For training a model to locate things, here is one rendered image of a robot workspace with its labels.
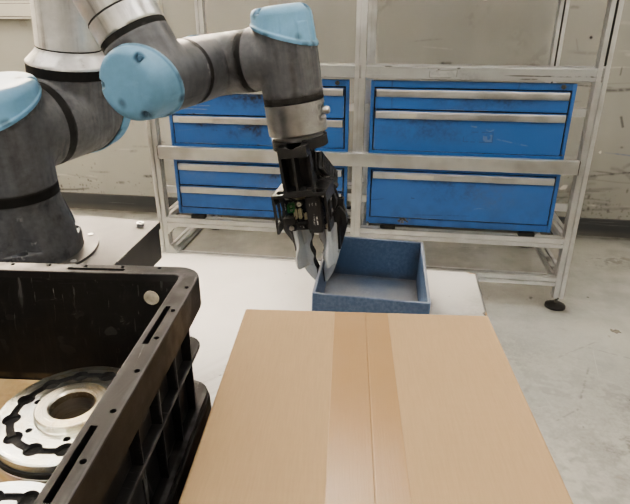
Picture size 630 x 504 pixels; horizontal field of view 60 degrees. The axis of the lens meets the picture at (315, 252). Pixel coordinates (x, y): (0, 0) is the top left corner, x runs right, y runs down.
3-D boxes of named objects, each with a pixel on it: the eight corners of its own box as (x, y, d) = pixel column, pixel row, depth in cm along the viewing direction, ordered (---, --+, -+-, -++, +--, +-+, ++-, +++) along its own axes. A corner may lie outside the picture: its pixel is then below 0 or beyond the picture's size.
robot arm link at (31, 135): (-66, 192, 69) (-101, 81, 63) (18, 163, 80) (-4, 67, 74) (8, 205, 65) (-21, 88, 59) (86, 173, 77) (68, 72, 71)
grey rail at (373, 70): (150, 72, 220) (149, 60, 218) (598, 79, 197) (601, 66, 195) (140, 75, 211) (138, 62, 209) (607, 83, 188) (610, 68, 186)
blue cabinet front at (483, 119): (365, 221, 225) (371, 79, 202) (549, 231, 215) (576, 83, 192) (365, 224, 222) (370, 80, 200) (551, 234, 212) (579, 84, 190)
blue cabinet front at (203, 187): (180, 212, 236) (165, 76, 213) (346, 220, 226) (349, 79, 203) (177, 214, 233) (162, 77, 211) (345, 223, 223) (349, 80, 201)
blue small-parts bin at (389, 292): (326, 273, 91) (328, 234, 88) (418, 281, 89) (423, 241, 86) (310, 339, 72) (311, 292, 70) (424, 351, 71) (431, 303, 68)
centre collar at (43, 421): (53, 388, 40) (52, 381, 39) (121, 388, 39) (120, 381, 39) (19, 436, 35) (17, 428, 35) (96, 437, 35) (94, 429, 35)
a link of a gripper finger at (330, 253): (318, 295, 75) (307, 233, 71) (325, 276, 80) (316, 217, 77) (341, 294, 74) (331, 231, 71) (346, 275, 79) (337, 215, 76)
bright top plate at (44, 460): (36, 371, 42) (35, 365, 42) (167, 372, 42) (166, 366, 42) (-44, 472, 33) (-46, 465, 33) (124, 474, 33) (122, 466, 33)
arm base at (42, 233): (26, 224, 85) (11, 162, 81) (106, 238, 81) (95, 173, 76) (-64, 265, 72) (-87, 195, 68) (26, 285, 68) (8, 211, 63)
